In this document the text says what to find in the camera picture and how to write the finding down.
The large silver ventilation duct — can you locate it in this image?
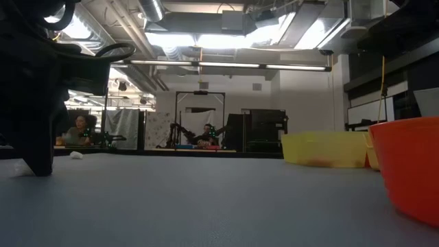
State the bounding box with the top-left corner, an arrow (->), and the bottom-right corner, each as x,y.
73,3 -> 117,52

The yellow hanging cable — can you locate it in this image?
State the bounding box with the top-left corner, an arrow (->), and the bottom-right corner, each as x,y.
377,54 -> 387,124

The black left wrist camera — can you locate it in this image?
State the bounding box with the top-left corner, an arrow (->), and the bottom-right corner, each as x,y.
63,56 -> 111,97

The small silver ventilation duct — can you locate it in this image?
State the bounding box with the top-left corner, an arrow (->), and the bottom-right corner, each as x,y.
139,0 -> 165,22

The translucent yellow plastic tray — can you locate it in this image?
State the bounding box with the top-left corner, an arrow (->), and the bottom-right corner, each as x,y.
281,131 -> 370,169

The long ceiling light strip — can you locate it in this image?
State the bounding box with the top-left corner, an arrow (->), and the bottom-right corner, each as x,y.
109,60 -> 333,72

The whiteboard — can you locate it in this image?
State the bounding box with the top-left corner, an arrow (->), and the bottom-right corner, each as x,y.
346,95 -> 395,125

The grey ceiling unit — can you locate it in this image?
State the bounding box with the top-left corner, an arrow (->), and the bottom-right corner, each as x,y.
219,10 -> 246,34

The white rectangular duct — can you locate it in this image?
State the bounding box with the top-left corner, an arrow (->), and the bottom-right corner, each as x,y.
274,1 -> 351,51

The orange-red round plastic bowl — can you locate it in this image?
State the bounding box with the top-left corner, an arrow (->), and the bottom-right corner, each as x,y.
368,116 -> 439,228

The person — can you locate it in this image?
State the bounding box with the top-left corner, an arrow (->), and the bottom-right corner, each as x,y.
195,123 -> 220,148
56,115 -> 99,147

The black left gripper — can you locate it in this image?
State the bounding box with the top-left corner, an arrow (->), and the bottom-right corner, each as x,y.
0,40 -> 71,178

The grey cloth cover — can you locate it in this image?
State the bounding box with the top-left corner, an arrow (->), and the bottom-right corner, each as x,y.
104,108 -> 140,149

